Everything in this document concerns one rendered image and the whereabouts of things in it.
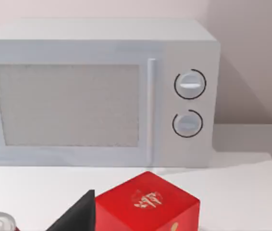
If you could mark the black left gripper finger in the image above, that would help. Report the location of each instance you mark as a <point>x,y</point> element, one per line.
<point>80,216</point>

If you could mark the red box with gold print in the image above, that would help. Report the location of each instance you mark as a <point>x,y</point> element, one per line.
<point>148,204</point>

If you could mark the small microwave knob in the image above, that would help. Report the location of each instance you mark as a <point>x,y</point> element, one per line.
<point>188,123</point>

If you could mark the pale microwave oven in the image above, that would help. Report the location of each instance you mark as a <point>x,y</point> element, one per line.
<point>78,53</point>

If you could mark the large microwave knob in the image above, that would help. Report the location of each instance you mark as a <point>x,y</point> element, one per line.
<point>190,84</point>

